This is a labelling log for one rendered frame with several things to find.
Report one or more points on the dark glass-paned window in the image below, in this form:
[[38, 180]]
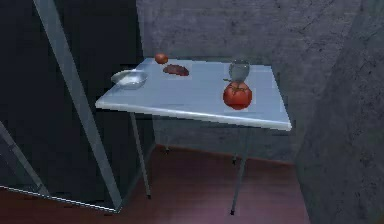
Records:
[[66, 100]]

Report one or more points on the pale blue metal-legged table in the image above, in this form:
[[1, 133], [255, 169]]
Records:
[[200, 96]]

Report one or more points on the clear glass cup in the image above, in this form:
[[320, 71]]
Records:
[[239, 70]]

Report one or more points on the large red tomato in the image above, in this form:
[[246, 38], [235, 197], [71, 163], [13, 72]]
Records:
[[237, 96]]

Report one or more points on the dark red steak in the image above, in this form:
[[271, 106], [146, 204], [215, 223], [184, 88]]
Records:
[[175, 69]]

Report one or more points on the small red tomato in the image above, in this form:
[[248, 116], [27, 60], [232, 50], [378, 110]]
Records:
[[161, 58]]

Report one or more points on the grey metal bowl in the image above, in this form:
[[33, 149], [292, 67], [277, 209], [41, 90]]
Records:
[[129, 80]]

